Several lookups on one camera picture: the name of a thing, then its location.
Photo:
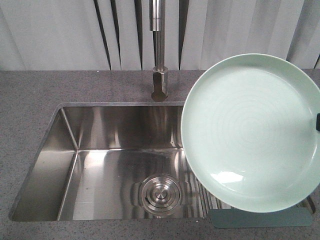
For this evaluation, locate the stainless steel faucet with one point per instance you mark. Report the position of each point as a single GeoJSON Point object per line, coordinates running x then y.
{"type": "Point", "coordinates": [159, 72]}

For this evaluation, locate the white pleated curtain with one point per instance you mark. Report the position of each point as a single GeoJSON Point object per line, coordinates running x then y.
{"type": "Point", "coordinates": [115, 34]}

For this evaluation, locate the round steel sink drain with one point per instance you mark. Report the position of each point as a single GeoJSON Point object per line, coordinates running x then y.
{"type": "Point", "coordinates": [160, 195]}

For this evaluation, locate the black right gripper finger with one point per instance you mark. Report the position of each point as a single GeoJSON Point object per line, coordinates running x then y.
{"type": "Point", "coordinates": [317, 126]}

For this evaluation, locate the roll-up dish drying rack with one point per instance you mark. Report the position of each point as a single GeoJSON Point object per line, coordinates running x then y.
{"type": "Point", "coordinates": [262, 188]}

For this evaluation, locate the light green round plate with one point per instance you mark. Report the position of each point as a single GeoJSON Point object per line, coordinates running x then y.
{"type": "Point", "coordinates": [253, 101]}

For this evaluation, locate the stainless steel sink basin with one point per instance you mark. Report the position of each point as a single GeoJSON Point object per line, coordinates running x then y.
{"type": "Point", "coordinates": [94, 158]}

